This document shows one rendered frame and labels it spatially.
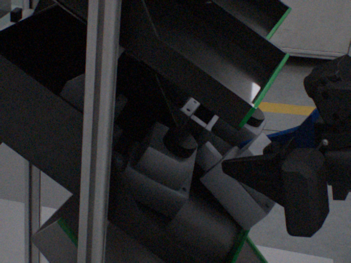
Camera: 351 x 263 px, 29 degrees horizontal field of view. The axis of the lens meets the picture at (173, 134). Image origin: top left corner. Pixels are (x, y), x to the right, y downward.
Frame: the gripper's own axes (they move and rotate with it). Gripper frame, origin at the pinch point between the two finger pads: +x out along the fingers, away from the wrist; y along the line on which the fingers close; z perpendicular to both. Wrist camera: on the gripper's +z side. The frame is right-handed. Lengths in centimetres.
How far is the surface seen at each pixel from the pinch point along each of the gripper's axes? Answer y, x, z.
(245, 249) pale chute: -20.2, 11.6, -20.8
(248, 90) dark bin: 2.7, 0.1, 7.0
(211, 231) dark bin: 1.1, 6.0, -7.1
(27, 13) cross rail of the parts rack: -12.2, 32.3, 13.3
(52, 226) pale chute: 9.2, 17.9, -3.4
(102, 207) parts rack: 12.0, 10.2, 0.1
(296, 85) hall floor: -342, 97, -85
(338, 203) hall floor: -221, 48, -107
